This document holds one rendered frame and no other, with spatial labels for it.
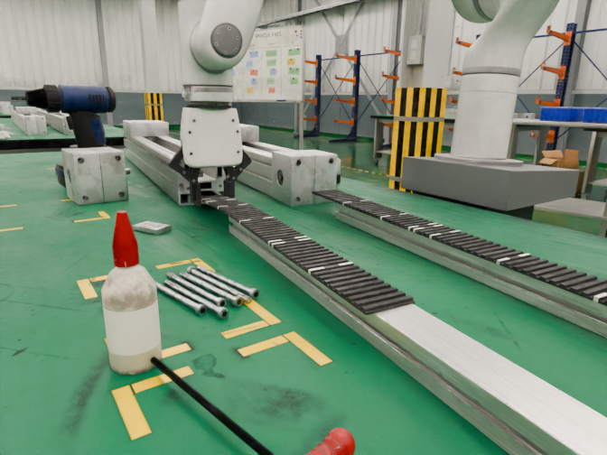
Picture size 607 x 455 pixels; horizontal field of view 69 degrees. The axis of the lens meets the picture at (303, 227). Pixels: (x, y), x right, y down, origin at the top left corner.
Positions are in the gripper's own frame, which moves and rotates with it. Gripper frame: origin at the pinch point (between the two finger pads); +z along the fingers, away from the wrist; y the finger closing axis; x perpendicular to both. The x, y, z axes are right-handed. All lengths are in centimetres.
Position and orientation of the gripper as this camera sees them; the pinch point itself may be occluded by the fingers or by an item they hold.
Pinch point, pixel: (212, 193)
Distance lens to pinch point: 81.3
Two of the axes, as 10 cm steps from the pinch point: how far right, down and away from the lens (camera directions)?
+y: 8.8, -1.2, 4.5
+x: -4.7, -2.5, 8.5
